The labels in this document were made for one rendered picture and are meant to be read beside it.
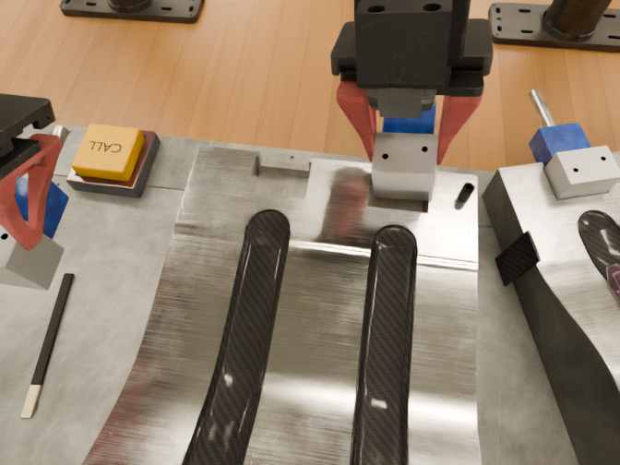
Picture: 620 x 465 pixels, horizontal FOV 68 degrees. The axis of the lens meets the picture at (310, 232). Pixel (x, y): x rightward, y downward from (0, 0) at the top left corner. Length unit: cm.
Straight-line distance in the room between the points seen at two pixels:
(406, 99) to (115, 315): 36
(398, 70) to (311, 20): 47
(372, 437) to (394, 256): 14
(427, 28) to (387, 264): 22
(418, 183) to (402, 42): 17
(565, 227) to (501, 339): 12
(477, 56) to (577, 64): 41
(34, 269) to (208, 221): 14
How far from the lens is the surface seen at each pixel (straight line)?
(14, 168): 33
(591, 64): 73
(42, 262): 40
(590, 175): 49
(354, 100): 33
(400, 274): 39
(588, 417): 45
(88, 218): 56
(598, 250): 50
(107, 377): 49
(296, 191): 44
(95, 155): 56
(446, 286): 39
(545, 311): 46
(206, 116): 60
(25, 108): 34
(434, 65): 24
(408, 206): 44
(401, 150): 38
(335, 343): 37
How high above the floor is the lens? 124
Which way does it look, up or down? 64 degrees down
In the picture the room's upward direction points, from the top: 3 degrees counter-clockwise
